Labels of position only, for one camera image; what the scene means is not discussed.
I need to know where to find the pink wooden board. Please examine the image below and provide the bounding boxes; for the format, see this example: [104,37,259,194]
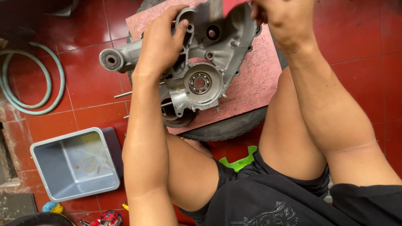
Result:
[126,0,283,135]

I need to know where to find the person's black shorts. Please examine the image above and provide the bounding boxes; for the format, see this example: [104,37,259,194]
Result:
[178,148,331,226]

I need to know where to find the person's left hand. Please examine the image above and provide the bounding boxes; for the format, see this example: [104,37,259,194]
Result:
[133,5,190,80]

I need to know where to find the person's right leg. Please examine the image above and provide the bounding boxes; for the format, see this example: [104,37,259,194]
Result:
[258,67,328,181]

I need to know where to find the person's right hand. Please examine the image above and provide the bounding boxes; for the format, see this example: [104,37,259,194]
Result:
[251,0,316,54]

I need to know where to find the black tyre with rim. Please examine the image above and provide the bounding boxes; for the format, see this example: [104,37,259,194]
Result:
[3,212,75,226]

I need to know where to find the grey floor mat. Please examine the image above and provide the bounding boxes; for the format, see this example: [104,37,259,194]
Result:
[0,193,38,221]

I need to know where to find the red cloth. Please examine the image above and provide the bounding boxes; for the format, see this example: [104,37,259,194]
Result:
[222,0,252,18]

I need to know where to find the person's black shirt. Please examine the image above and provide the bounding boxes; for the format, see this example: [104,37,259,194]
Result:
[229,183,402,226]

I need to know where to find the person's left leg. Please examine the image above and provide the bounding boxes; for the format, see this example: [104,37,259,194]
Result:
[165,133,220,212]

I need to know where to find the black rubber tyre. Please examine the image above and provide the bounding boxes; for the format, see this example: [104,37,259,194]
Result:
[126,0,288,142]

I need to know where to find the blue and yellow duster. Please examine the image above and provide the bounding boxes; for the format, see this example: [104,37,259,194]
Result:
[42,202,64,215]

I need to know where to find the green plastic stool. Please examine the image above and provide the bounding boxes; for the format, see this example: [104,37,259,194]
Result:
[219,145,258,173]

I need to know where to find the pale green hose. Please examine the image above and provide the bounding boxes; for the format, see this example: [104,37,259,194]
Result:
[0,42,66,116]

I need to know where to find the grey plastic basin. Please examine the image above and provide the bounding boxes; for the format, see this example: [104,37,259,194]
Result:
[30,127,124,203]

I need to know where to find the grey metal engine crankcase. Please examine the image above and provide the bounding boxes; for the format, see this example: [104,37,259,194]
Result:
[99,0,263,128]

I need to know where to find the person's leg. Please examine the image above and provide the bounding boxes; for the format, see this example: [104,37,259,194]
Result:
[165,133,220,212]
[258,67,328,181]

